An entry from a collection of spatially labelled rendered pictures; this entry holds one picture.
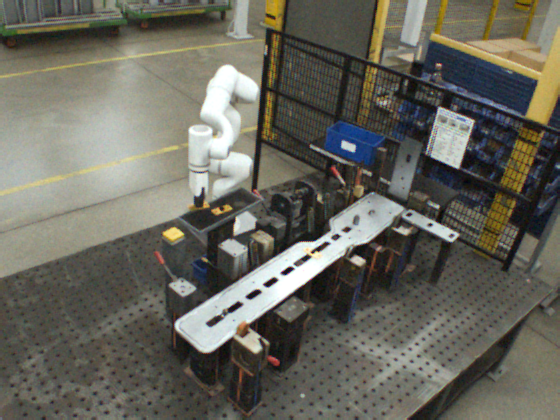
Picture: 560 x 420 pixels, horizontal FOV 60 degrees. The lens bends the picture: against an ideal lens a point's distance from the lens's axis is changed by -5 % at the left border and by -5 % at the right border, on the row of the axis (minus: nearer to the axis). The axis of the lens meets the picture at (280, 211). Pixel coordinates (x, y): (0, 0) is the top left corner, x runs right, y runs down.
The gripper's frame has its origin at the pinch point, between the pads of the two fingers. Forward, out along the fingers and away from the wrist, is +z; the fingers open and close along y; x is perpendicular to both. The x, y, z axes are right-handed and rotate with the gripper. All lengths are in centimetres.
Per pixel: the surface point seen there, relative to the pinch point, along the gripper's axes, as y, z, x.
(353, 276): 35, 27, 57
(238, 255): 21.3, 13.5, 9.4
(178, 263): 10.3, 21.0, -11.5
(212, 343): 51, 24, -12
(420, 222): 14, 24, 110
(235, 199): -8.5, 8.1, 19.6
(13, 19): -668, 87, -69
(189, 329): 42, 24, -17
